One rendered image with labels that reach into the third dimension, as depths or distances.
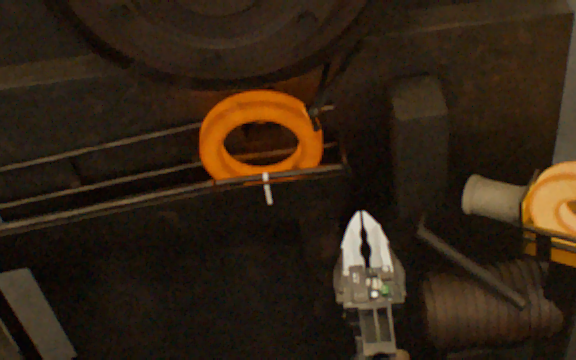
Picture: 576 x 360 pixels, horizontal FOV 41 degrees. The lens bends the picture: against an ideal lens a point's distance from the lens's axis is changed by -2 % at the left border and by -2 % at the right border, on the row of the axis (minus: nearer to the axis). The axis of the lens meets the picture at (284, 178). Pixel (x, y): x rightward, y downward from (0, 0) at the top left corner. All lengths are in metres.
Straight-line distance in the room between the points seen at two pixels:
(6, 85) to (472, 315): 0.79
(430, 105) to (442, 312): 0.32
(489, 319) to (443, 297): 0.08
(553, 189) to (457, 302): 0.25
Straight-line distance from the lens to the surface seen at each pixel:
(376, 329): 0.93
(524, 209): 1.14
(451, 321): 1.25
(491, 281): 1.23
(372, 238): 1.03
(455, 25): 1.18
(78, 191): 1.31
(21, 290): 2.16
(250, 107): 1.12
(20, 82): 1.24
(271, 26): 0.93
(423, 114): 1.14
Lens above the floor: 1.53
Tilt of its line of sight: 44 degrees down
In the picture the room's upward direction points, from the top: 10 degrees counter-clockwise
